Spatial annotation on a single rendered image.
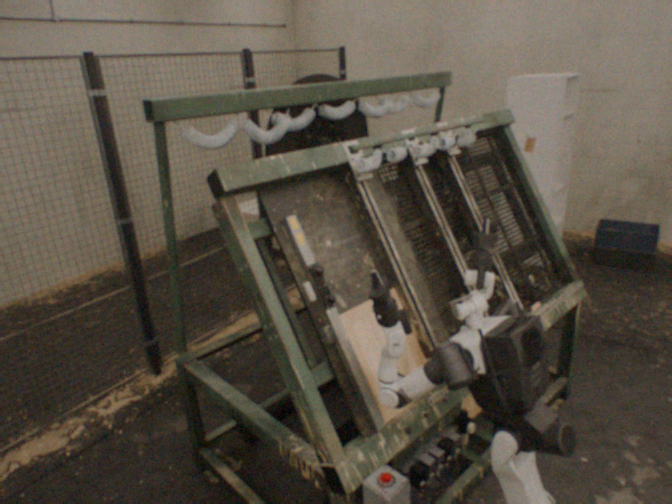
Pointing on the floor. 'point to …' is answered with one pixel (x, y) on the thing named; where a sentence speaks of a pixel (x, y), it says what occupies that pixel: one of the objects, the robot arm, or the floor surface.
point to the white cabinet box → (546, 132)
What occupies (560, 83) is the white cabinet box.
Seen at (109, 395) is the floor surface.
